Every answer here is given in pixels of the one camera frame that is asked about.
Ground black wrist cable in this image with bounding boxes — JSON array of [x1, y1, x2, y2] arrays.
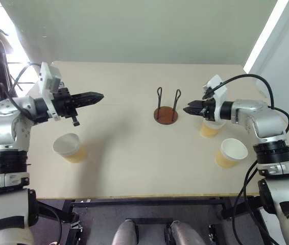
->
[[0, 62, 43, 123], [205, 73, 289, 134]]

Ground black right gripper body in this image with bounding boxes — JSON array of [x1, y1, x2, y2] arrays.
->
[[201, 99, 216, 121]]

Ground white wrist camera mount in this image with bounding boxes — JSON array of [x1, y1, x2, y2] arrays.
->
[[202, 75, 228, 121], [38, 62, 65, 121]]

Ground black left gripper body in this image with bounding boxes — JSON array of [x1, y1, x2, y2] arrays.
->
[[52, 87, 81, 128]]

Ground black metal table frame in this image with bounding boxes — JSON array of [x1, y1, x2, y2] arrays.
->
[[36, 195, 265, 245]]

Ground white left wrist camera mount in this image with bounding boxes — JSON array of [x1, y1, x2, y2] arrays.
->
[[38, 62, 65, 121]]

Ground white wall panel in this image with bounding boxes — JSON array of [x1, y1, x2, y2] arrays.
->
[[243, 0, 289, 143]]

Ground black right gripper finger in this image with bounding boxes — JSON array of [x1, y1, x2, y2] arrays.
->
[[187, 100, 205, 109], [182, 106, 204, 116]]

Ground grey rounded robot leg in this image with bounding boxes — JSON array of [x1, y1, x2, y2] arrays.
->
[[111, 218, 138, 245], [169, 220, 204, 245]]

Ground black shoulder cable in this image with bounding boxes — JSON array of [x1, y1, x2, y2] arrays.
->
[[37, 201, 63, 245], [232, 144, 289, 245]]

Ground tan paper cup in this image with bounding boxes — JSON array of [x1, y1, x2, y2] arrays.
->
[[53, 133, 87, 164], [215, 138, 249, 169], [200, 119, 225, 139]]

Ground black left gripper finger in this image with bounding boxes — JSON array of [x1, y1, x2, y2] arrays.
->
[[72, 99, 102, 108], [71, 91, 105, 102]]

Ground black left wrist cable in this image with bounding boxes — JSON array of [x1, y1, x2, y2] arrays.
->
[[0, 62, 43, 123]]

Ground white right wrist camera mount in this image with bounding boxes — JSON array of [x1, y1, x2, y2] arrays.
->
[[202, 75, 228, 121]]

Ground black left shoulder cable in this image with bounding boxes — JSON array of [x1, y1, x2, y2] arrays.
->
[[37, 201, 63, 245]]

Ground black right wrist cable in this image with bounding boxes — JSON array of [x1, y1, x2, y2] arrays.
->
[[205, 73, 289, 134]]

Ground black right shoulder cable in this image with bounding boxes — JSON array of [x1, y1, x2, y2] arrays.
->
[[232, 144, 289, 245]]

